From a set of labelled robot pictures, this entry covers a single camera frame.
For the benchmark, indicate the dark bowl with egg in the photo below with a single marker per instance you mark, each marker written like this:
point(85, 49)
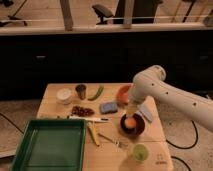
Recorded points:
point(133, 126)

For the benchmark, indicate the green plastic tray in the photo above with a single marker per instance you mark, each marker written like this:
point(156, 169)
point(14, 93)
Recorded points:
point(51, 145)

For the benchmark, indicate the metal fork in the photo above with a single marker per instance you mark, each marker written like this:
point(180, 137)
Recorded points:
point(116, 142)

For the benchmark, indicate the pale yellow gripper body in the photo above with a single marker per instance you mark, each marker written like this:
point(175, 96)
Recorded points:
point(131, 109)

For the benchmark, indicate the white cup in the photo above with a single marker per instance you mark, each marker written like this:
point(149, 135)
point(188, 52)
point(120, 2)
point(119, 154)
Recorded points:
point(63, 96)

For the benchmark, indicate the blue sponge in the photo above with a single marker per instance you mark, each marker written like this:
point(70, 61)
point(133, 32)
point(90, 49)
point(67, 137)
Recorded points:
point(109, 107)

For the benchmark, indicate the green pea pod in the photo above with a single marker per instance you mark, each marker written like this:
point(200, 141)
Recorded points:
point(97, 94)

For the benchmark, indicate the metal cup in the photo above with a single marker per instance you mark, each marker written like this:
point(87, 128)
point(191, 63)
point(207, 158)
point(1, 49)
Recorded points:
point(81, 91)

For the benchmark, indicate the grey blue cloth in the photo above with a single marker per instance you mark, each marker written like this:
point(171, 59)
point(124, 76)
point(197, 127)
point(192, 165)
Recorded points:
point(144, 111)

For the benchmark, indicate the green plastic cup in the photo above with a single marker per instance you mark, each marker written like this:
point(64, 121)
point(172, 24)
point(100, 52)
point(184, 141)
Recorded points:
point(139, 152)

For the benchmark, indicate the dark cabinet counter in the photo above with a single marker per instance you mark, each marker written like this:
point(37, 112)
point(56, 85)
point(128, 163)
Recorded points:
point(28, 63)

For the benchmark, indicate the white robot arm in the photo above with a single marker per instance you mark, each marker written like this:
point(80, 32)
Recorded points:
point(151, 82)

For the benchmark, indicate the orange bowl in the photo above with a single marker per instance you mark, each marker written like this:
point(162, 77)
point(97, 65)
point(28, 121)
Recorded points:
point(122, 95)

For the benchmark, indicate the white handled knife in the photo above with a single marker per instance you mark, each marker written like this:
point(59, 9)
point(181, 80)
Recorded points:
point(91, 119)

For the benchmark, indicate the black office chair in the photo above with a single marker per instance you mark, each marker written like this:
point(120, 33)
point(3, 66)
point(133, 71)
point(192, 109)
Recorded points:
point(102, 12)

